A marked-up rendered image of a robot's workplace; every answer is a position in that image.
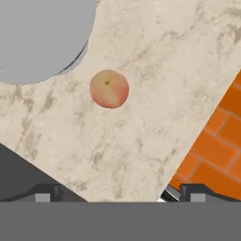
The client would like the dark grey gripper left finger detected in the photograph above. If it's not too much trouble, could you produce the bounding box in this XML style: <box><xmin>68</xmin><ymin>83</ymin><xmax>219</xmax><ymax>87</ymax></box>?
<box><xmin>0</xmin><ymin>183</ymin><xmax>64</xmax><ymax>203</ymax></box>

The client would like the pink yellow peach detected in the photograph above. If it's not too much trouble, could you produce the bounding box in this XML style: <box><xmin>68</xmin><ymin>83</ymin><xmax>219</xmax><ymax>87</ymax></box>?
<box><xmin>89</xmin><ymin>69</ymin><xmax>131</xmax><ymax>110</ymax></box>

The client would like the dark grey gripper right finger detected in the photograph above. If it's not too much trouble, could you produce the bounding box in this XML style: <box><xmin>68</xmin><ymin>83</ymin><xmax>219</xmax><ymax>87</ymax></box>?
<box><xmin>179</xmin><ymin>183</ymin><xmax>241</xmax><ymax>203</ymax></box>

